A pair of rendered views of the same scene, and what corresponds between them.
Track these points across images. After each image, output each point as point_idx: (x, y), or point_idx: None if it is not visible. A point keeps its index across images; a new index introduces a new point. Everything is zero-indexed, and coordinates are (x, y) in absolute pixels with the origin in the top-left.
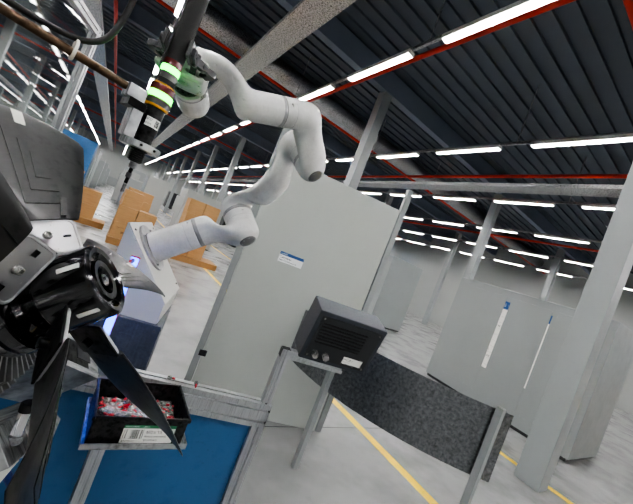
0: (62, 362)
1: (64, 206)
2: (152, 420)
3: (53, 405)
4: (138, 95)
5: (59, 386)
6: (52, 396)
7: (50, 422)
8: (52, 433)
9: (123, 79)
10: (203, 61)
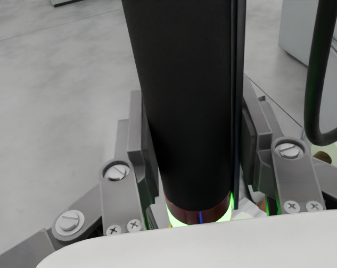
0: (157, 226)
1: None
2: None
3: (148, 208)
4: None
5: (151, 216)
6: (149, 206)
7: (147, 209)
8: (149, 223)
9: (263, 198)
10: (80, 241)
